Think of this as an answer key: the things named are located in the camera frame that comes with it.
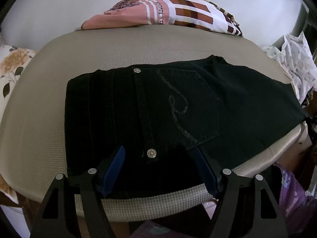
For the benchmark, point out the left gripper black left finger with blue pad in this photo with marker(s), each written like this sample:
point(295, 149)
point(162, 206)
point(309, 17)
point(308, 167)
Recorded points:
point(57, 215)

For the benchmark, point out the white dotted crumpled cloth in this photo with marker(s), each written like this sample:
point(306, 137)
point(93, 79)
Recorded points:
point(297, 61)

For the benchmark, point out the pink plaid folded blanket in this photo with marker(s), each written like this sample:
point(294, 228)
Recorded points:
point(198, 14)

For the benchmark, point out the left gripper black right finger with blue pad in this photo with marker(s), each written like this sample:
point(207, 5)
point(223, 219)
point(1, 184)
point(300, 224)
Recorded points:
point(246, 205)

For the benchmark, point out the black pants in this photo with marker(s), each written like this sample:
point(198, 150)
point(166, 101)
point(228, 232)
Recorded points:
point(150, 130)

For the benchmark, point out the floral pillow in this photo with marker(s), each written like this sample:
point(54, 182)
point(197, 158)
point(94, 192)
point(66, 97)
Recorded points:
point(13, 62)

